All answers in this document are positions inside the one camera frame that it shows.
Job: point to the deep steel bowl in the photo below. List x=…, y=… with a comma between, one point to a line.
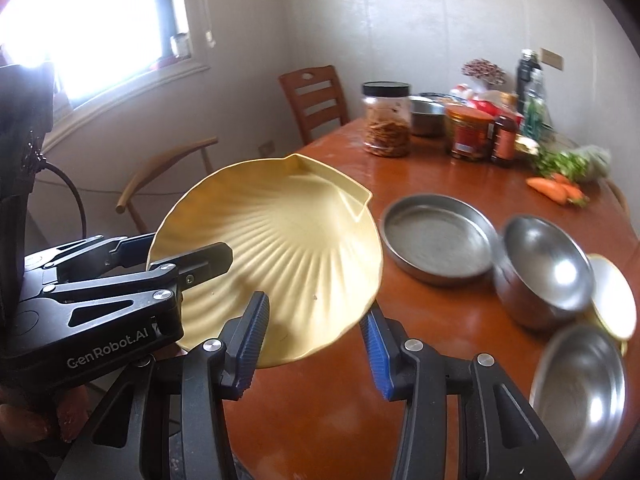
x=542, y=277

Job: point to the red-labelled pickle jar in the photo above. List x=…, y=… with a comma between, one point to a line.
x=467, y=132

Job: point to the clear jar black lid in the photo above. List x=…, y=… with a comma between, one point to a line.
x=387, y=117

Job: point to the green leafy vegetables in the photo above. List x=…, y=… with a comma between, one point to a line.
x=578, y=165

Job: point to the dark sauce bottle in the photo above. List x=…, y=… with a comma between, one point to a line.
x=505, y=131

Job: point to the green clear bottle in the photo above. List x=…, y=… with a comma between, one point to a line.
x=535, y=107

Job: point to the yellow shell-shaped plate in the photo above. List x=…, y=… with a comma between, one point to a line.
x=300, y=231

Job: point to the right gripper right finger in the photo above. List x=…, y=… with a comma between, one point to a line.
x=500, y=435

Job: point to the red patterned lid object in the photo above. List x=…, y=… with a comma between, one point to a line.
x=489, y=73

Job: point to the person's left hand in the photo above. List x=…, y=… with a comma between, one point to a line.
x=21, y=425

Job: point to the red white food packages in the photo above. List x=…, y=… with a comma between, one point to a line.
x=492, y=102

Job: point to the wide shallow steel bowl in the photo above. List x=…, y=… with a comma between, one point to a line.
x=579, y=393

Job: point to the carrots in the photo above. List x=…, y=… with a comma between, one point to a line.
x=559, y=189

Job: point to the red slatted wooden chair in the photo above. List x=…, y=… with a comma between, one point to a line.
x=316, y=97

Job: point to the yellow white handled bowl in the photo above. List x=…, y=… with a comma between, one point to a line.
x=612, y=307

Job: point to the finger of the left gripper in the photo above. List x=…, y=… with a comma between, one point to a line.
x=179, y=272
x=89, y=258

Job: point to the small steel bowl background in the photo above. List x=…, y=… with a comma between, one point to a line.
x=427, y=117

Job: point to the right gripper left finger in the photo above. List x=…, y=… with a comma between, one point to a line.
x=165, y=419

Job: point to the black thermos bottle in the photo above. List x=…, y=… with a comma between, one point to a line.
x=526, y=65

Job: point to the curved-back wooden chair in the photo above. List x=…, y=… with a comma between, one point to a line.
x=154, y=168

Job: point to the round steel pan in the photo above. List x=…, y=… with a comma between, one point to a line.
x=438, y=239

